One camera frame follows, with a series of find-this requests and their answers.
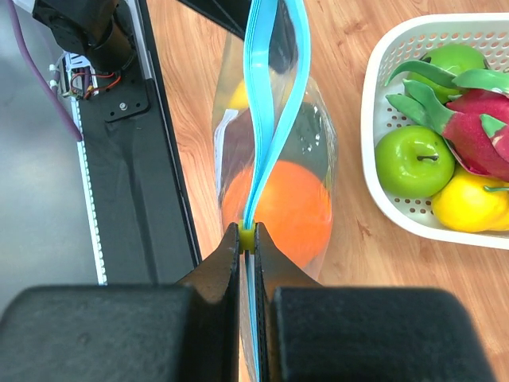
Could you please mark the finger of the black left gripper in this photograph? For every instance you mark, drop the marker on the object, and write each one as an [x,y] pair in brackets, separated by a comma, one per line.
[232,15]

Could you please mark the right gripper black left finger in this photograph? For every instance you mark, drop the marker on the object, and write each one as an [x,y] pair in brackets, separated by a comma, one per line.
[186,331]

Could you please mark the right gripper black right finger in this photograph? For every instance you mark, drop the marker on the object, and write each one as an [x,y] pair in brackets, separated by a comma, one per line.
[310,332]

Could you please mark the orange fake orange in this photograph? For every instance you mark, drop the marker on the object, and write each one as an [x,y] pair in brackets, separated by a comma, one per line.
[296,209]

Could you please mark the blue zip top bag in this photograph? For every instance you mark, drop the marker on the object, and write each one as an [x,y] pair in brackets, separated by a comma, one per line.
[247,143]

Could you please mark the dark green fake avocado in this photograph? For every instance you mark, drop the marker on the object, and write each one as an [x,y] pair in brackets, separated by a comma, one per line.
[306,144]

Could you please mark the green fake apple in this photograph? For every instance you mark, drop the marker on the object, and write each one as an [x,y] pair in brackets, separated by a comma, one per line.
[413,162]

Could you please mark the yellow fake lemon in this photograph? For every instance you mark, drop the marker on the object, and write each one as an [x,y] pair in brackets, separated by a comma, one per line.
[471,203]

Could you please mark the green marked fake fruit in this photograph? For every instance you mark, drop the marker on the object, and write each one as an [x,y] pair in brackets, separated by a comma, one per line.
[454,58]

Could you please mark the pink fake dragon fruit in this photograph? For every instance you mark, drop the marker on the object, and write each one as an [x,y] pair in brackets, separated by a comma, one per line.
[474,123]

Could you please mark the white perforated plastic basket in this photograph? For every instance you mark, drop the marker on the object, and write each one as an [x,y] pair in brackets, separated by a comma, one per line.
[383,129]

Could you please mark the white slotted cable duct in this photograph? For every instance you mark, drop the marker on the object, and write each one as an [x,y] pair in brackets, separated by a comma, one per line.
[91,214]

